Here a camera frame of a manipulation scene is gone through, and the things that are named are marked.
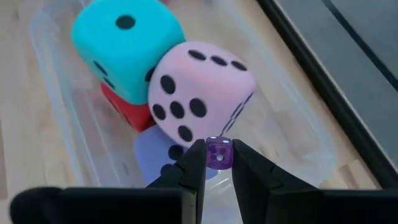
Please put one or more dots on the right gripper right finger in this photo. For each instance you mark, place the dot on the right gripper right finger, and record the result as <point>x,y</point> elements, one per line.
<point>264,193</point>

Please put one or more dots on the black table edge rail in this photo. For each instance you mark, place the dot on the black table edge rail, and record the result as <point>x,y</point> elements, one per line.
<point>326,90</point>

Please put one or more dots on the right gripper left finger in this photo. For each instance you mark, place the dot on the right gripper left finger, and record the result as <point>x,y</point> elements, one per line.
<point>186,193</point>

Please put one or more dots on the lavender foam die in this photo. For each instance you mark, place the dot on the lavender foam die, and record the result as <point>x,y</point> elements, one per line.
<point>149,149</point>

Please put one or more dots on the teal foam die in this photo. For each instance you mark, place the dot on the teal foam die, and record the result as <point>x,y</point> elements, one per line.
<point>130,56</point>

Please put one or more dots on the pink foam die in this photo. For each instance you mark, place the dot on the pink foam die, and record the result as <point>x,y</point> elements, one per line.
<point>205,81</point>

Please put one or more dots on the clear plastic bin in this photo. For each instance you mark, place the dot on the clear plastic bin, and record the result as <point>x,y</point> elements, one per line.
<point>93,149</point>

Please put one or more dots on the red foam die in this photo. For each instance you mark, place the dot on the red foam die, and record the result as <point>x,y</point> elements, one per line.
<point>133,115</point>

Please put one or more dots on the small purple translucent die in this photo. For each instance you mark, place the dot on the small purple translucent die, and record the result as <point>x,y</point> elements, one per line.
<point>219,149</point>

